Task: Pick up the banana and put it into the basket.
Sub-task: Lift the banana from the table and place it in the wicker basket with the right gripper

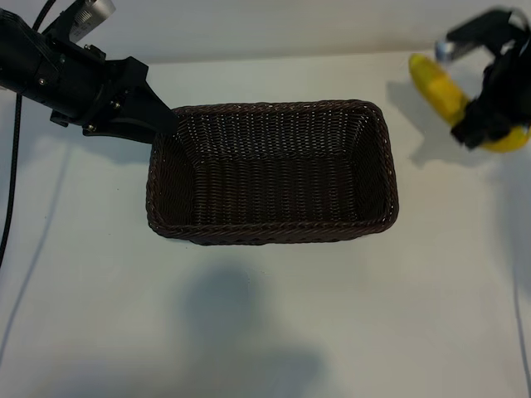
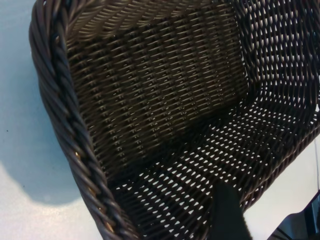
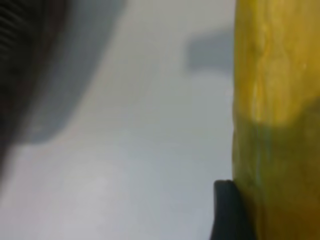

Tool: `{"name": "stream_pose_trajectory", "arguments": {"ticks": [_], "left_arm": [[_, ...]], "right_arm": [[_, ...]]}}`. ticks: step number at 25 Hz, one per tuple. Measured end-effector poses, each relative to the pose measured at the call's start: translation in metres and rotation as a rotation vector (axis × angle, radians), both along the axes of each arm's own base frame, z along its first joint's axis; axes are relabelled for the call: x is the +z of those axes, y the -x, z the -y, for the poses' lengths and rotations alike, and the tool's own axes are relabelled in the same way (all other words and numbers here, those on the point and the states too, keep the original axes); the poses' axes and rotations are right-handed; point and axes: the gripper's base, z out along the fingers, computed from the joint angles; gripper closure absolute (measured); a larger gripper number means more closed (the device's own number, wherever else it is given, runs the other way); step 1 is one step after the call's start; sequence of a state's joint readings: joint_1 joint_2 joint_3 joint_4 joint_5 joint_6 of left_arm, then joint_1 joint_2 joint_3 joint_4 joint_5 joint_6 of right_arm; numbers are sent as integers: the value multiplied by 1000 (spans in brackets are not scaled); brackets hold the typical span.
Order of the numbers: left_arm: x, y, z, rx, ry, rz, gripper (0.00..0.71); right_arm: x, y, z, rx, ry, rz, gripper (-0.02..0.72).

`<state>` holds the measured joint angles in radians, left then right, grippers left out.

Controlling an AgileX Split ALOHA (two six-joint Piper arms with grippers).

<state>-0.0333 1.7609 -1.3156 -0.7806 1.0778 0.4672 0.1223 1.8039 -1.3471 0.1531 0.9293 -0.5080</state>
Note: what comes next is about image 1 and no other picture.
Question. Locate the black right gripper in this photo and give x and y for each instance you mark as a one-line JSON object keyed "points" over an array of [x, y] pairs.
{"points": [[506, 91]]}

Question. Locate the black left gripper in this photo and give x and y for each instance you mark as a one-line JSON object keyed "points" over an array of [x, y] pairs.
{"points": [[83, 91]]}

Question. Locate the yellow banana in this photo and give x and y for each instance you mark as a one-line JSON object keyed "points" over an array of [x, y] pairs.
{"points": [[444, 93]]}

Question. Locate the dark brown wicker basket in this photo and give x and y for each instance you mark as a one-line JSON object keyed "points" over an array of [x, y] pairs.
{"points": [[274, 178]]}

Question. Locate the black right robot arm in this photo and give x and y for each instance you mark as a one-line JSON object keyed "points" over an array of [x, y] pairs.
{"points": [[520, 12]]}

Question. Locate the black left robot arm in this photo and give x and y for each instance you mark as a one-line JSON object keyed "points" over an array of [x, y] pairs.
{"points": [[20, 62]]}

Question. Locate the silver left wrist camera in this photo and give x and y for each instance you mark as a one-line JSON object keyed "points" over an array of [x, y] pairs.
{"points": [[89, 14]]}

